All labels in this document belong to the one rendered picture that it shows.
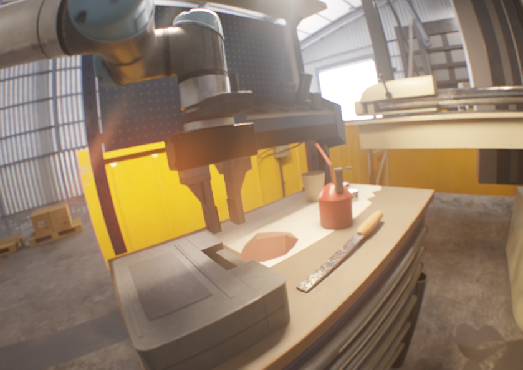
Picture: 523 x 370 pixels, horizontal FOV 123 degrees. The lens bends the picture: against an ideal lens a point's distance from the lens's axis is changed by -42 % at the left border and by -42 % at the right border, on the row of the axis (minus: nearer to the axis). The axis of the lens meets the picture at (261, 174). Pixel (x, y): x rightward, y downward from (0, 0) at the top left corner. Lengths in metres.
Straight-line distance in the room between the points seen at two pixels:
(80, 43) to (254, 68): 0.73
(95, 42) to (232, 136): 0.22
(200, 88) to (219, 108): 0.06
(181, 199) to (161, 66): 1.12
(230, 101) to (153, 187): 1.10
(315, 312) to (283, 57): 0.91
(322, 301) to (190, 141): 0.29
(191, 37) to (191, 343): 0.37
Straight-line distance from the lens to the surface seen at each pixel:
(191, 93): 0.34
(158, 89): 0.72
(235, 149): 0.35
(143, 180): 1.33
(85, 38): 0.25
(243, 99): 0.29
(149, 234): 1.38
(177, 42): 0.35
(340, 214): 0.59
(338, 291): 0.40
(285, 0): 0.97
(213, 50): 0.35
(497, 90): 1.47
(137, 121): 0.69
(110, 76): 0.36
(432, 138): 1.40
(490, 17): 1.90
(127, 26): 0.23
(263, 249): 0.51
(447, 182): 3.63
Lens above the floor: 1.20
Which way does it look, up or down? 9 degrees down
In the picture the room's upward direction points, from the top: 8 degrees counter-clockwise
